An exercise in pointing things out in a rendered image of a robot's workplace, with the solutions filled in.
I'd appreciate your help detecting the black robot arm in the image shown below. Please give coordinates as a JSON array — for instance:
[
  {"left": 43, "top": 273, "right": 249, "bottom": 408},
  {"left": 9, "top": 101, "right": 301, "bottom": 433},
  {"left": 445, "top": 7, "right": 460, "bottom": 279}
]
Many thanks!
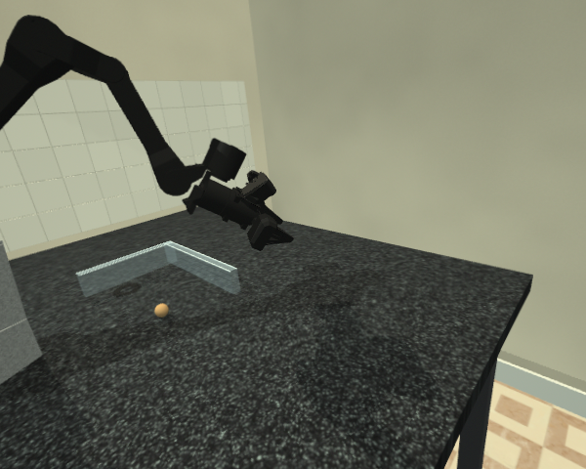
[{"left": 0, "top": 15, "right": 276, "bottom": 215}]

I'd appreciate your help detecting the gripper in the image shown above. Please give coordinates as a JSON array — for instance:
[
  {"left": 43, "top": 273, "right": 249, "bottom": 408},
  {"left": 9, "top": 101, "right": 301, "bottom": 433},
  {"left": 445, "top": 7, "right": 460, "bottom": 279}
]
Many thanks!
[{"left": 218, "top": 188, "right": 294, "bottom": 251}]

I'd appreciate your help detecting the orange ball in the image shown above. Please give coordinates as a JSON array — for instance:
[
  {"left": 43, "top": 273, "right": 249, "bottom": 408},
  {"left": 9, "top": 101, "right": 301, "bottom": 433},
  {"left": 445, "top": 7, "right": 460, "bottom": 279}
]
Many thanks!
[{"left": 154, "top": 304, "right": 169, "bottom": 318}]

